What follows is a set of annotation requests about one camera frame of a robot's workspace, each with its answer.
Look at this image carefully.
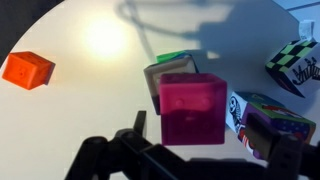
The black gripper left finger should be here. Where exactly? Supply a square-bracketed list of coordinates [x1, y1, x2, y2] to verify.
[64, 110, 188, 180]

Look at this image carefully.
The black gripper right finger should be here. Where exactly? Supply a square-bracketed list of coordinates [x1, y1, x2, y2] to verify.
[244, 112, 320, 180]

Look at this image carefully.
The pink block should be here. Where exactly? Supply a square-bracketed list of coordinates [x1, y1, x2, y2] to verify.
[158, 72, 229, 147]

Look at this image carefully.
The grey block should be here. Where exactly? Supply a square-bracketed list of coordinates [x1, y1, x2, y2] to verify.
[142, 54, 200, 116]

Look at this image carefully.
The orange block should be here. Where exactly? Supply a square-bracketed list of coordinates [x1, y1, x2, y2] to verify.
[1, 50, 57, 91]

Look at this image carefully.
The colourful soft cube orange print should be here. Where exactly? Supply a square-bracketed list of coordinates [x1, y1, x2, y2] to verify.
[237, 101, 317, 160]

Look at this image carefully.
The blue soft cube white face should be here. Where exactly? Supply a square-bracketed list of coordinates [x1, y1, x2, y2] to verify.
[225, 91, 285, 135]

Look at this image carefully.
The checkered zebra soft cube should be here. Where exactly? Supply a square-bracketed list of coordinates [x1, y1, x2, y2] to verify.
[265, 19, 320, 99]

